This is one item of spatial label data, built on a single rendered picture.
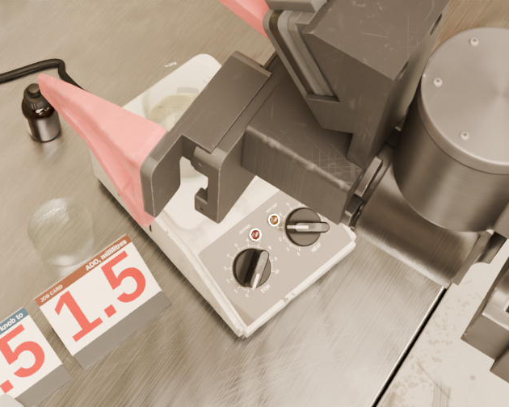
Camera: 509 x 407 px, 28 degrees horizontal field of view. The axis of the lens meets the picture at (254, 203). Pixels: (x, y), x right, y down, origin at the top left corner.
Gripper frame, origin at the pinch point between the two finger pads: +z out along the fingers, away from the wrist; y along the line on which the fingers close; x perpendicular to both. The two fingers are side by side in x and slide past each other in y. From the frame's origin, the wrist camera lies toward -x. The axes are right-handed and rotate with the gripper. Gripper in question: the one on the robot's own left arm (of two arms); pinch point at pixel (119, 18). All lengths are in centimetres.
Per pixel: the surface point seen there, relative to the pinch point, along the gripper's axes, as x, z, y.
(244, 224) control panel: 33.8, -3.7, -7.7
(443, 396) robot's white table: 40.5, -24.1, -6.7
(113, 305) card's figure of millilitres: 38.8, 2.2, 2.5
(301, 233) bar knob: 35.3, -7.7, -10.1
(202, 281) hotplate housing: 35.5, -3.3, -2.3
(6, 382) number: 38.7, 5.3, 12.3
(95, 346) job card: 39.8, 1.6, 5.8
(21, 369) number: 38.7, 4.9, 10.8
